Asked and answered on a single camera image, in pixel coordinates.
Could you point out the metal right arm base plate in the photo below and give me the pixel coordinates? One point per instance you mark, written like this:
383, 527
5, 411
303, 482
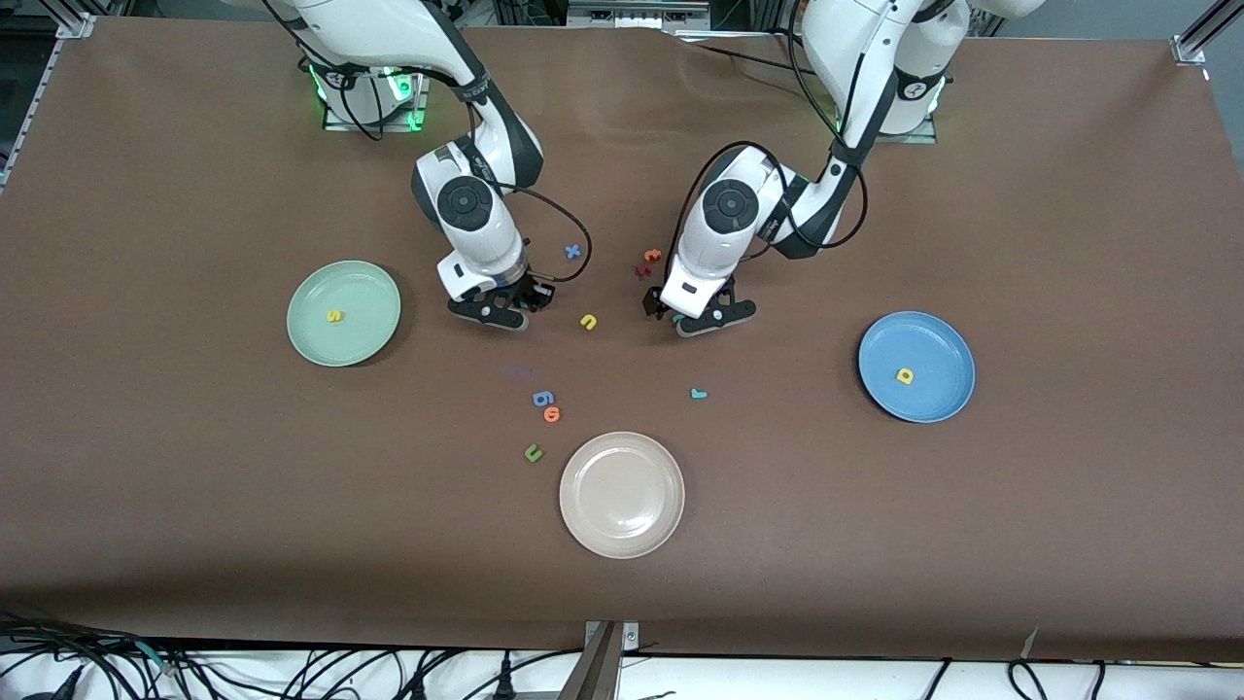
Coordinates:
374, 124

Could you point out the brown table cover mat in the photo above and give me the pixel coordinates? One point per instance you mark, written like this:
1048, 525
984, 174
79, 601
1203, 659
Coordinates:
1069, 243

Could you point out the blue plate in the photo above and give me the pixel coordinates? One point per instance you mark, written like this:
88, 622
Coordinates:
933, 350

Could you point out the dark equipment rack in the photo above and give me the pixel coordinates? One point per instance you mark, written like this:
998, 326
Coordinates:
632, 12

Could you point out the green plate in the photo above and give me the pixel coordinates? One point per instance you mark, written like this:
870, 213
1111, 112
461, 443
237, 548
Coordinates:
364, 335

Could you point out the aluminium frame corner bracket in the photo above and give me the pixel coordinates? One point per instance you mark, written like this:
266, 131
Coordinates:
78, 24

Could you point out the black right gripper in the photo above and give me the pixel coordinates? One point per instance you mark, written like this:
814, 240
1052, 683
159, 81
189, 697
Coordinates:
534, 291

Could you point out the metal table edge bracket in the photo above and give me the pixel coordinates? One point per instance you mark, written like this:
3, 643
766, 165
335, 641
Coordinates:
603, 661

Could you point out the beige plate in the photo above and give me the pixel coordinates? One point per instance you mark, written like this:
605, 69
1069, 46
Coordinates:
622, 496

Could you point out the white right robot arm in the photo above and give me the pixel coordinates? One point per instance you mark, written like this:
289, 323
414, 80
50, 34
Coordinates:
466, 204

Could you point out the aluminium frame post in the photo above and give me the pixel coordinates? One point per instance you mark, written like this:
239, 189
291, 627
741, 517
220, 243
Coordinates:
1191, 49

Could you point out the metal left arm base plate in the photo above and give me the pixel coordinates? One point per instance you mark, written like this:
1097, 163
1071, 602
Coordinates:
918, 138

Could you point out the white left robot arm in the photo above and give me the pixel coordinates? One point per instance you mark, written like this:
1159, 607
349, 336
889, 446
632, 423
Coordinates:
729, 206

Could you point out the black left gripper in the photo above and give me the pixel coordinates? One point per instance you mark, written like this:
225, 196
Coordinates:
653, 300

